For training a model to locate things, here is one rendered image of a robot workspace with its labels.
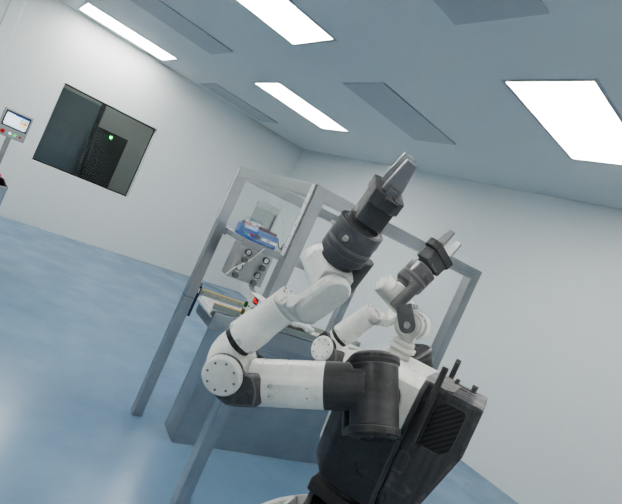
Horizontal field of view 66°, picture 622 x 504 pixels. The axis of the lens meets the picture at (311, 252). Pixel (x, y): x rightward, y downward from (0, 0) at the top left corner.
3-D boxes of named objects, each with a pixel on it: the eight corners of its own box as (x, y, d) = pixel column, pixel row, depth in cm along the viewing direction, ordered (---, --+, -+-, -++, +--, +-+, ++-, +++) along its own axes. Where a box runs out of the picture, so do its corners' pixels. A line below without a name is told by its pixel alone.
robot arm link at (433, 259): (459, 270, 144) (431, 297, 143) (438, 258, 152) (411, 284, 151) (444, 242, 137) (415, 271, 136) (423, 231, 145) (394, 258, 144)
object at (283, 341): (208, 328, 271) (215, 312, 271) (195, 311, 296) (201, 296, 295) (373, 376, 338) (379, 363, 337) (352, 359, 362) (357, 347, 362)
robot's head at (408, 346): (419, 352, 114) (435, 319, 114) (411, 354, 105) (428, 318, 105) (394, 340, 117) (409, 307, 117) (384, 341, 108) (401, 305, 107)
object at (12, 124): (-23, 171, 424) (6, 106, 422) (-23, 170, 431) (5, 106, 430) (6, 182, 438) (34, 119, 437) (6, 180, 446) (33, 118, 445)
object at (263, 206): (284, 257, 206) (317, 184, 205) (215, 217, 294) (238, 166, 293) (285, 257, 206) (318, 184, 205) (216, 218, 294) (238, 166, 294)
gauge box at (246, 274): (226, 275, 265) (241, 243, 265) (221, 270, 275) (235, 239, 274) (260, 288, 277) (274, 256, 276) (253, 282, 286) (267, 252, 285)
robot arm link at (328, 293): (325, 245, 89) (269, 287, 91) (339, 275, 82) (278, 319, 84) (343, 265, 93) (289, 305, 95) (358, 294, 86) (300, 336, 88)
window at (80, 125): (29, 159, 654) (63, 81, 652) (29, 159, 655) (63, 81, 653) (126, 197, 741) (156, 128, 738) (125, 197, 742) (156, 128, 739)
